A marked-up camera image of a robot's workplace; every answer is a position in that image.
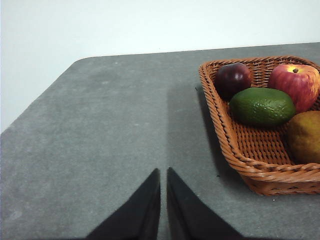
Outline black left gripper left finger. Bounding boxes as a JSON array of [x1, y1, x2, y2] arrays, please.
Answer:
[[86, 167, 162, 240]]

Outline green avocado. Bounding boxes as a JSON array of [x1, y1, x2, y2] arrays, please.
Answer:
[[229, 87, 297, 127]]

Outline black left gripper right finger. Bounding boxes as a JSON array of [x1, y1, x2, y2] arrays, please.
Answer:
[[166, 166, 245, 240]]

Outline brown yellow kiwifruit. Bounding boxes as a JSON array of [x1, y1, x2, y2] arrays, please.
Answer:
[[286, 110, 320, 165]]

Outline red yellow apple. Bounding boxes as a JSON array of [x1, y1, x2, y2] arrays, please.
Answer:
[[267, 64, 320, 114]]

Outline brown wicker basket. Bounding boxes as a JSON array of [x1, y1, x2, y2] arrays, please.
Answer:
[[198, 55, 320, 197]]

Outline dark purple plum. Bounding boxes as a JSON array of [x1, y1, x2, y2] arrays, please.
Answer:
[[214, 62, 253, 101]]

